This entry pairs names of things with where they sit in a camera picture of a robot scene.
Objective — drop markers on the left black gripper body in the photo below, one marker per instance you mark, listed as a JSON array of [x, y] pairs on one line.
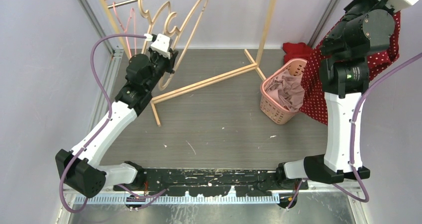
[[160, 64]]

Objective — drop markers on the beige hanger of red skirt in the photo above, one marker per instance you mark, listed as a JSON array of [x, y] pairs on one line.
[[186, 30]]

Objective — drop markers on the pink wire hanger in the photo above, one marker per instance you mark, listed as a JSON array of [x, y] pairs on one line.
[[132, 16]]

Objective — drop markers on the pink pleated skirt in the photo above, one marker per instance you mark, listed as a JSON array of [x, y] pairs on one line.
[[286, 91]]

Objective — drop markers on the beige hanger of pink skirt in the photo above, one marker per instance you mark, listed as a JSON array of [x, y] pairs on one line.
[[145, 13]]

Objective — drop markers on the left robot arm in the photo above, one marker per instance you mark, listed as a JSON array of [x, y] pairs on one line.
[[81, 165]]

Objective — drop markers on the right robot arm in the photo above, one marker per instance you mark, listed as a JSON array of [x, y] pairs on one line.
[[365, 30]]

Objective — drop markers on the wooden clothes rack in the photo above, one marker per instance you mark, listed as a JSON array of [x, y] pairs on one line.
[[254, 62]]

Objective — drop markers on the pink laundry basket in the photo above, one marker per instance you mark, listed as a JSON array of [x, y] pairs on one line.
[[276, 113]]

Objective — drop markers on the red cloth pile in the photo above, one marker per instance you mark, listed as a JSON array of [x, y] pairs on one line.
[[296, 50]]

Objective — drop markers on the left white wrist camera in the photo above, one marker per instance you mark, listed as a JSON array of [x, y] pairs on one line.
[[160, 44]]

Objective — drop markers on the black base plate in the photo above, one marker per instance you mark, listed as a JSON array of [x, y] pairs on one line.
[[215, 182]]

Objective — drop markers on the metal corner rail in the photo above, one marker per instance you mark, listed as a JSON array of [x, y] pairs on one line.
[[322, 21]]

